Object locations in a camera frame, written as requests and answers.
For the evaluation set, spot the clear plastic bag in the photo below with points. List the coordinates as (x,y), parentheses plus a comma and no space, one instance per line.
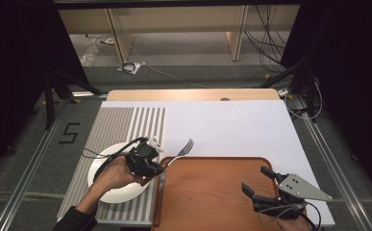
(89,54)

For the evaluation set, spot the white table cover board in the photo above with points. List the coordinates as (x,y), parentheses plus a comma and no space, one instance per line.
(231,128)

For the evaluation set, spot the white power adapter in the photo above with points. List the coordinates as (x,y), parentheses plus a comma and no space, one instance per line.
(283,92)

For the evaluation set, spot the grey striped placemat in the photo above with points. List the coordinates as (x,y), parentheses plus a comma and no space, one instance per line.
(116,125)

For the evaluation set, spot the light wooden shelf unit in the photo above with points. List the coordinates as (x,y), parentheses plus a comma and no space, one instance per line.
(174,19)

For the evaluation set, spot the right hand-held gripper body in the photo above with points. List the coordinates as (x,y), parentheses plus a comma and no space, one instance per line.
(294,192)

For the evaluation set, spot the person's right hand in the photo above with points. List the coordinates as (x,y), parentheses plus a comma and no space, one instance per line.
(292,224)

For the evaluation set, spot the light wooden table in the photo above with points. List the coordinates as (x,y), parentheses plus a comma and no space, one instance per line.
(174,95)

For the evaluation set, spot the black metal stand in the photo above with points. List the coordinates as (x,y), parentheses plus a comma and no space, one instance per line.
(310,96)
(49,102)

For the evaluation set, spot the person's left hand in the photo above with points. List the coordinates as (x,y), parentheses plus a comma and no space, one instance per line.
(119,174)

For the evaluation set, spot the black curtain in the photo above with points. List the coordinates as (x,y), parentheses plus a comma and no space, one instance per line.
(353,64)
(13,64)

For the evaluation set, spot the brown wooden tray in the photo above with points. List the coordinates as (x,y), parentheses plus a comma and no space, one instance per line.
(206,195)

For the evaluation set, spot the aluminium floor rail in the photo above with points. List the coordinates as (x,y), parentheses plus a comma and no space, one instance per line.
(334,166)
(23,179)

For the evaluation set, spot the white round plate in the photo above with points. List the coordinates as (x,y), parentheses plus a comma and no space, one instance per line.
(119,195)

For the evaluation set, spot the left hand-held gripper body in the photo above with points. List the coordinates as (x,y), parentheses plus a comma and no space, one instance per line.
(140,157)

